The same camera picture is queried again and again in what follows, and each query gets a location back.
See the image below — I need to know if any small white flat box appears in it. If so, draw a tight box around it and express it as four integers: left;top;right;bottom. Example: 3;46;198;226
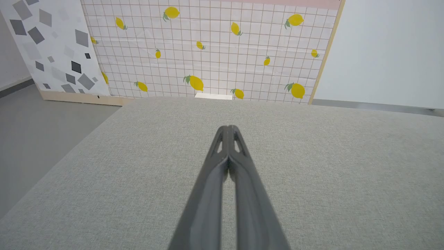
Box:
195;92;233;101

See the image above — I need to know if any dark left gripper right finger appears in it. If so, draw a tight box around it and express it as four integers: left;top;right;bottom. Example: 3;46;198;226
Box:
228;125;290;250

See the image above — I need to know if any lemon print grid panel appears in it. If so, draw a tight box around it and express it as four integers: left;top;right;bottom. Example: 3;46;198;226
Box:
80;0;346;105

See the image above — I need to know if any grey diamond print panel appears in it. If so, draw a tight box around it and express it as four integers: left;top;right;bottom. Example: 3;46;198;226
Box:
0;0;134;107

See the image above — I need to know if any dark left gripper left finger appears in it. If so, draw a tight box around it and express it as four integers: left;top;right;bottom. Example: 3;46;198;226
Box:
168;126;229;250

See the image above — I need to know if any grey fabric sofa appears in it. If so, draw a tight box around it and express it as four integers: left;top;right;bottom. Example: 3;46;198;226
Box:
0;97;444;250

